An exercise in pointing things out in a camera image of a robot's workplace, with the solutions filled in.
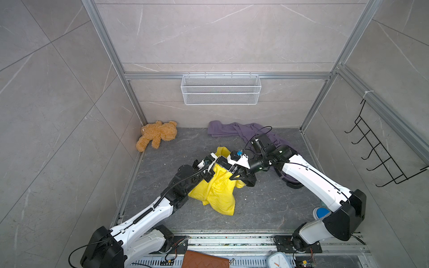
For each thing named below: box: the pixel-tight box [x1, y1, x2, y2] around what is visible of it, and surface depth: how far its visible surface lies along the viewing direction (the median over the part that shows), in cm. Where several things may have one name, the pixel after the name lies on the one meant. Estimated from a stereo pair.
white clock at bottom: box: [265, 251, 293, 268], surface depth 69 cm
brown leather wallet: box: [181, 250, 231, 268], surface depth 69 cm
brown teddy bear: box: [135, 120, 178, 152], surface depth 109 cm
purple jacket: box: [207, 120, 304, 189], surface depth 60 cm
